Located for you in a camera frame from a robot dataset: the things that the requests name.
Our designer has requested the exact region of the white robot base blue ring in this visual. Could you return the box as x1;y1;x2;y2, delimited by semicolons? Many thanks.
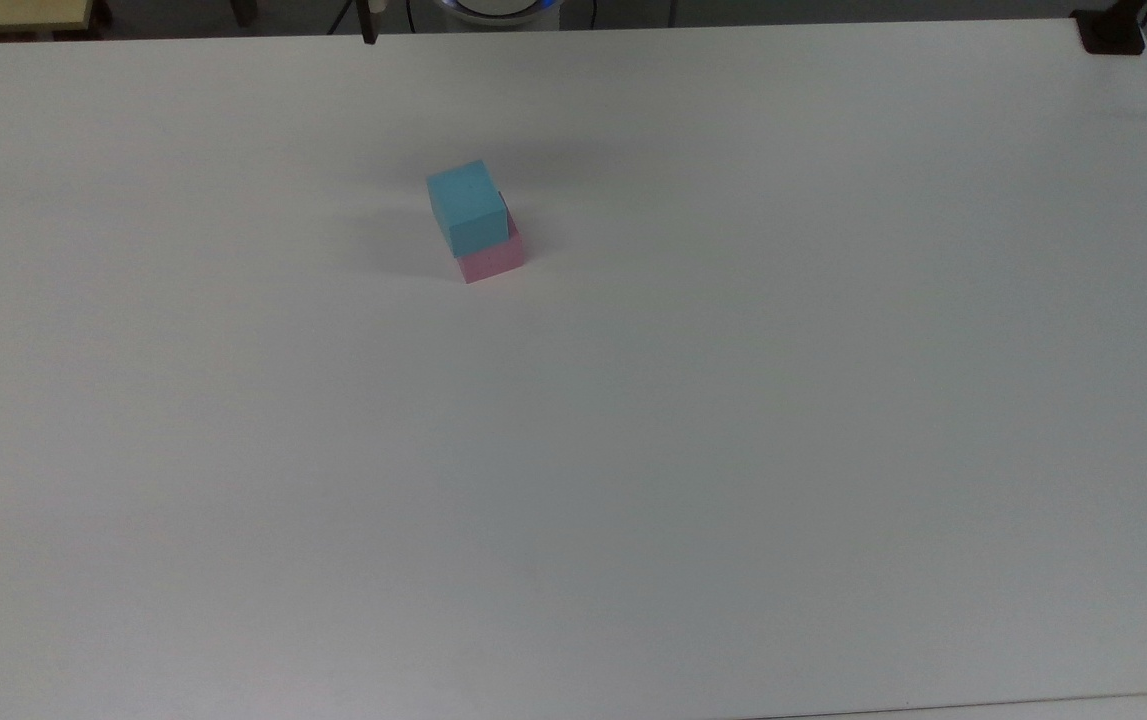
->
433;0;566;32

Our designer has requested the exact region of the yellow wooden table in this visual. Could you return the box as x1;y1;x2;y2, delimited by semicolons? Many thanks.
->
0;0;96;41

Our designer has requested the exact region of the pink cube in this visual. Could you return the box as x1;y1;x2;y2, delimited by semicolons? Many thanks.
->
456;192;526;285

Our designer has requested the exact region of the blue cube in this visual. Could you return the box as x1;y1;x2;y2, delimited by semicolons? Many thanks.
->
426;159;512;257

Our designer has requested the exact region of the black table clamp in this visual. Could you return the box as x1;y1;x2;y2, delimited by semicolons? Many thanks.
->
1071;0;1147;55

